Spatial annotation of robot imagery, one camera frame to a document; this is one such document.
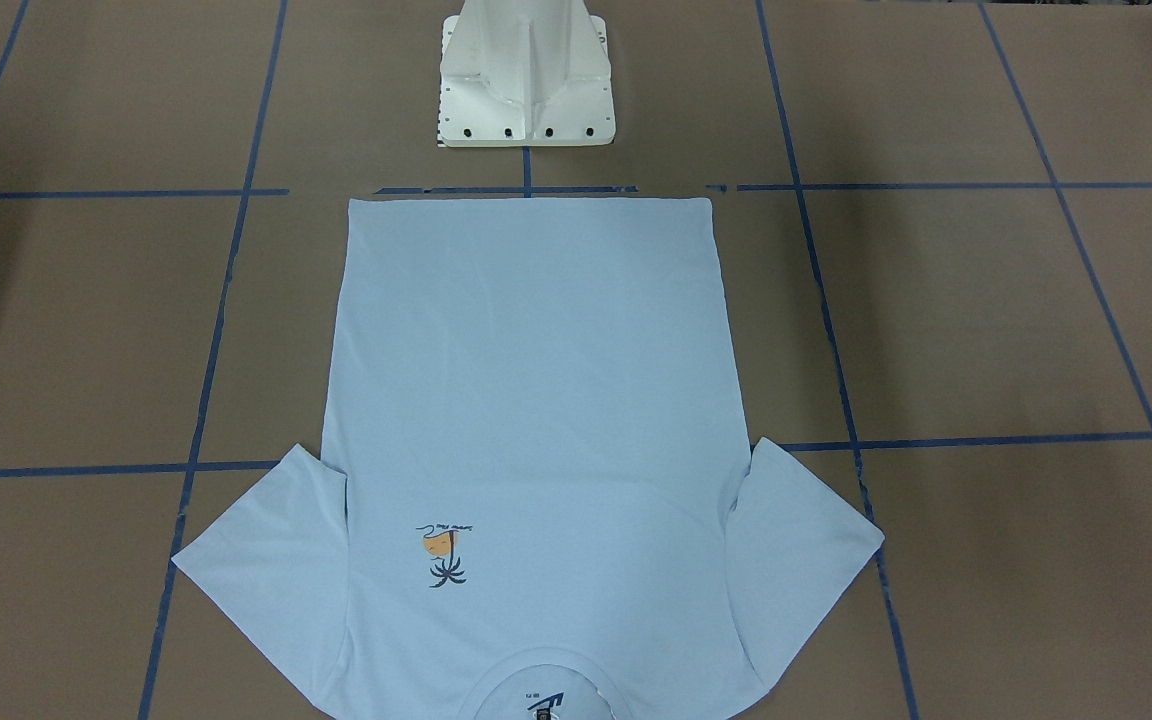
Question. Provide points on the light blue t-shirt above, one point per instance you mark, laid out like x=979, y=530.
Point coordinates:
x=535, y=496

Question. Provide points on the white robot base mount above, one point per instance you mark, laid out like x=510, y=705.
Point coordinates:
x=525, y=74

